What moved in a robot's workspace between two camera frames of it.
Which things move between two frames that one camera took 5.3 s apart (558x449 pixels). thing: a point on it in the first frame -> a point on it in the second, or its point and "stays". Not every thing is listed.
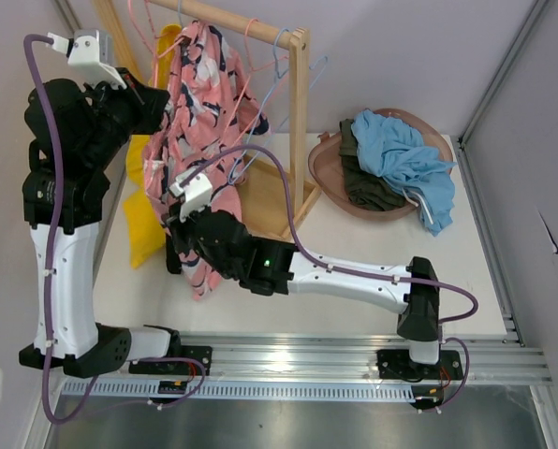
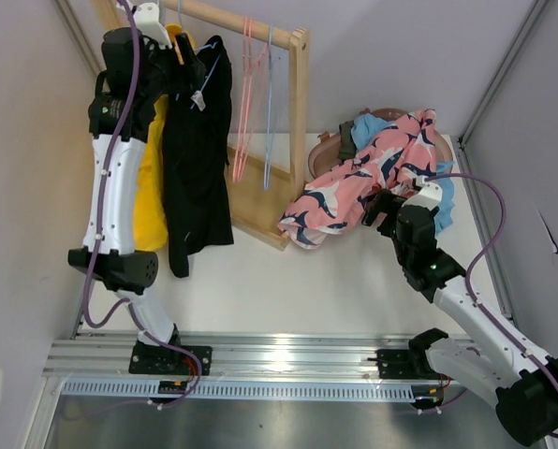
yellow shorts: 145,219 stays
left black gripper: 147,102 -> 188,77
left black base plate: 203,354 stays
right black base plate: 398,365 stays
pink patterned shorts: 212,112 -> 391,158
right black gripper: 178,228 -> 389,204
